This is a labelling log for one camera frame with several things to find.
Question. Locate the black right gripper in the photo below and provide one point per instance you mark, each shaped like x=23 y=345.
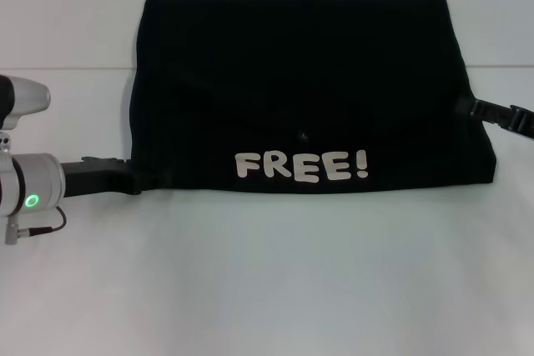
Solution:
x=525 y=124

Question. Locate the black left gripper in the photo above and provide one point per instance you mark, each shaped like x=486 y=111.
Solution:
x=100 y=179

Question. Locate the black t-shirt with FREE print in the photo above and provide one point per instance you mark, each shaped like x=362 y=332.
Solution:
x=308 y=81

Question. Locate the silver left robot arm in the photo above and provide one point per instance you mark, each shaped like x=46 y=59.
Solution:
x=37 y=181

